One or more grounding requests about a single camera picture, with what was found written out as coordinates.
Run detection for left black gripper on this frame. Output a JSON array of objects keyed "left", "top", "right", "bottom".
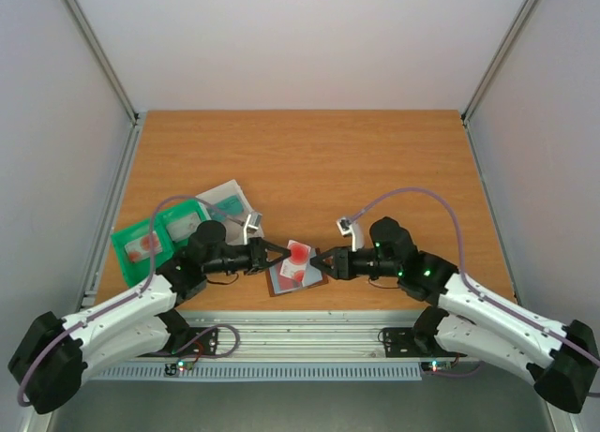
[{"left": 205, "top": 238, "right": 292, "bottom": 276}]

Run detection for white red circle card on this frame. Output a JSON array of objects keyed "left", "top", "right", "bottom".
[{"left": 279, "top": 240, "right": 311, "bottom": 286}]

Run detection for brown leather card holder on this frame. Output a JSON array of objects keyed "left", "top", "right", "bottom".
[{"left": 266, "top": 247, "right": 328, "bottom": 297}]

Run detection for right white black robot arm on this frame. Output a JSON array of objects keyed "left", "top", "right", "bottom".
[{"left": 311, "top": 216, "right": 599, "bottom": 413}]

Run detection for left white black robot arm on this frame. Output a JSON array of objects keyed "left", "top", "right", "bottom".
[{"left": 7, "top": 220, "right": 291, "bottom": 414}]

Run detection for teal card in white tray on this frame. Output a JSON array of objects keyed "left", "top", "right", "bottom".
[{"left": 208, "top": 195, "right": 245, "bottom": 217}]

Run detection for grey card in green tray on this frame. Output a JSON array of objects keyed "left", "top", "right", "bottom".
[{"left": 166, "top": 212, "right": 201, "bottom": 243}]

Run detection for red patterned card in tray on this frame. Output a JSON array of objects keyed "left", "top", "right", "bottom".
[{"left": 123, "top": 231, "right": 162, "bottom": 263}]

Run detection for white translucent tray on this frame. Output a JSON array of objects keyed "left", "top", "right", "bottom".
[{"left": 197, "top": 179, "right": 253, "bottom": 245}]

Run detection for green plastic organizer tray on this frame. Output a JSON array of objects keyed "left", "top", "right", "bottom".
[{"left": 112, "top": 201, "right": 210, "bottom": 288}]

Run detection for left small circuit board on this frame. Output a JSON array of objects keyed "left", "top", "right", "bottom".
[{"left": 163, "top": 361, "right": 194, "bottom": 377}]

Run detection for small circuit board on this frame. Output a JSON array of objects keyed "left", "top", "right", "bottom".
[
  {"left": 421, "top": 359, "right": 458, "bottom": 373},
  {"left": 163, "top": 361, "right": 194, "bottom": 377}
]

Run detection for right small circuit board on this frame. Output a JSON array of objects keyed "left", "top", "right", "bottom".
[{"left": 421, "top": 359, "right": 458, "bottom": 373}]

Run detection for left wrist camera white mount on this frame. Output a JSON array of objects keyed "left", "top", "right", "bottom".
[{"left": 242, "top": 211, "right": 263, "bottom": 245}]

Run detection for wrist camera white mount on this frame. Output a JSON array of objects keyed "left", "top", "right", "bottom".
[
  {"left": 337, "top": 217, "right": 365, "bottom": 252},
  {"left": 242, "top": 211, "right": 263, "bottom": 245}
]

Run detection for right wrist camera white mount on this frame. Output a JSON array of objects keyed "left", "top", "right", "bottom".
[{"left": 337, "top": 217, "right": 365, "bottom": 252}]

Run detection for aluminium front rail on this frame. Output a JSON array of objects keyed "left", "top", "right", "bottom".
[{"left": 182, "top": 310, "right": 421, "bottom": 364}]

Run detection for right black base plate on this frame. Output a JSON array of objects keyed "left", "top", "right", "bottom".
[{"left": 378, "top": 327, "right": 434, "bottom": 358}]

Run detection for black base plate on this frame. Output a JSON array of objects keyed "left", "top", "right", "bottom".
[
  {"left": 156, "top": 327, "right": 218, "bottom": 358},
  {"left": 378, "top": 327, "right": 434, "bottom": 358}
]

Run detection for slotted grey cable duct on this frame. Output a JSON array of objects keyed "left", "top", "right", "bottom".
[{"left": 93, "top": 362, "right": 422, "bottom": 382}]

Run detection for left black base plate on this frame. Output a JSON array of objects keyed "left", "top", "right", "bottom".
[{"left": 156, "top": 327, "right": 218, "bottom": 358}]

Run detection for left aluminium frame post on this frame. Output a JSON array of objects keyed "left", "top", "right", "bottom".
[{"left": 62, "top": 0, "right": 139, "bottom": 125}]

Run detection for aluminium frame post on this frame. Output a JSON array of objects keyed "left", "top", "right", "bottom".
[
  {"left": 460, "top": 0, "right": 540, "bottom": 127},
  {"left": 62, "top": 0, "right": 139, "bottom": 125}
]

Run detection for right aluminium frame post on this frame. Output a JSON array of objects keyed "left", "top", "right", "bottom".
[{"left": 460, "top": 0, "right": 540, "bottom": 127}]

